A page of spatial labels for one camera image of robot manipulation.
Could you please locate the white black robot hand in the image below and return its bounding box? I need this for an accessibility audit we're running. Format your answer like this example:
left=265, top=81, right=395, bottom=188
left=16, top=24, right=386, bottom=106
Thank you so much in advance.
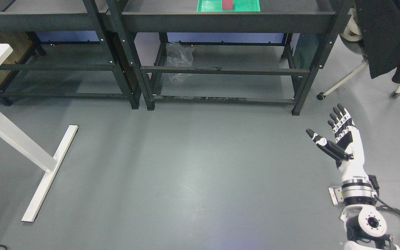
left=306, top=104, right=368, bottom=182

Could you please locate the pink foam block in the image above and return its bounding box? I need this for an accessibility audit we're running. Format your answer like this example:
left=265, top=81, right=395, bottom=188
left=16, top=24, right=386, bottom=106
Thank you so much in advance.
left=221, top=0, right=234, bottom=10

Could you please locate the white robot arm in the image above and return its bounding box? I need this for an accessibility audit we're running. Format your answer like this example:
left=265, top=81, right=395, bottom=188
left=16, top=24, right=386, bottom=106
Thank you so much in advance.
left=328, top=175, right=400, bottom=250

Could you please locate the green plastic tray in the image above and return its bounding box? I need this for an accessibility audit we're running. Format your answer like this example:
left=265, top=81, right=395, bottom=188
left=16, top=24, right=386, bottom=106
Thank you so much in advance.
left=197, top=0, right=260, bottom=12

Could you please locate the black metal right shelf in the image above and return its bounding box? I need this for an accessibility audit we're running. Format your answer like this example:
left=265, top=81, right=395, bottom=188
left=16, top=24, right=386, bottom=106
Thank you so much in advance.
left=105, top=0, right=355, bottom=116

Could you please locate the black metal shelf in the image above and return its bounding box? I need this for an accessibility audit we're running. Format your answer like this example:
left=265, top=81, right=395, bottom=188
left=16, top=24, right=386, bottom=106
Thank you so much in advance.
left=105, top=0, right=355, bottom=116
left=0, top=0, right=141, bottom=109

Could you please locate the black metal left shelf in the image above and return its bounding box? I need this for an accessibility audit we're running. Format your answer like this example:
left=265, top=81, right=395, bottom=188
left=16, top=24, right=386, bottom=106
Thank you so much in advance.
left=0, top=0, right=141, bottom=109

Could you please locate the chair with black jacket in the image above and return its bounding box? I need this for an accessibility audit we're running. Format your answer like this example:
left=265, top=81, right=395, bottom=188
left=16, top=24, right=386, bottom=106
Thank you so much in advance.
left=316, top=0, right=400, bottom=101

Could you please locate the clear plastic bag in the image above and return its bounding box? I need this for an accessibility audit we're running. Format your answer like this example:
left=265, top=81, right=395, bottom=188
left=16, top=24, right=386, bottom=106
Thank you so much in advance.
left=166, top=42, right=195, bottom=84

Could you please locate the white standing desk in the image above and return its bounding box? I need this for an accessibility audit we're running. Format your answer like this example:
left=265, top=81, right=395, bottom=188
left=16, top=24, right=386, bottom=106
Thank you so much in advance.
left=0, top=44, right=79, bottom=223

